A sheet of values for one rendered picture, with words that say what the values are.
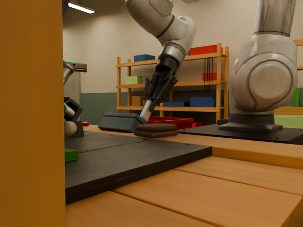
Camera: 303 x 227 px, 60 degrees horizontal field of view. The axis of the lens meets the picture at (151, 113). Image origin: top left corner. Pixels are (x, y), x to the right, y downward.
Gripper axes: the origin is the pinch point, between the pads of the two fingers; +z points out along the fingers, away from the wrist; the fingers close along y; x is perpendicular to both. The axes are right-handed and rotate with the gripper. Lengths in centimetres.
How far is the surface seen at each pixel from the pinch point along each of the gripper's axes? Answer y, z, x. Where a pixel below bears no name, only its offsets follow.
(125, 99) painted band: 519, -290, -402
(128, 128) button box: -1.4, 9.5, 5.4
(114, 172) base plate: -30, 29, 30
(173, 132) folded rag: -15.0, 8.0, 2.2
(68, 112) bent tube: 3.6, 15.0, 22.1
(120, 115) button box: 4.9, 5.4, 5.4
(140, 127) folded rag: -8.6, 10.4, 8.3
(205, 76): 225, -307, -340
